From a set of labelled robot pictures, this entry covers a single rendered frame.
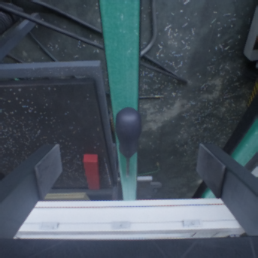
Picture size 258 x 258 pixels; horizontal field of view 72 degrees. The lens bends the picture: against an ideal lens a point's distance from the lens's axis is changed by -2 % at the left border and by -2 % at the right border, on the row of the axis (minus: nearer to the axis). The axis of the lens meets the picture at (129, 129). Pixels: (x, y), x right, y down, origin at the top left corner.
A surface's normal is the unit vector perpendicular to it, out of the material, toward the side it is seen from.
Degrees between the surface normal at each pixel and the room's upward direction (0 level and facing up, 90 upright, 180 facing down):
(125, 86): 0
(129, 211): 90
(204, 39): 0
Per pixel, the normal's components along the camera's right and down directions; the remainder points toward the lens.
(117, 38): 0.01, 0.75
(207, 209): -0.02, -0.66
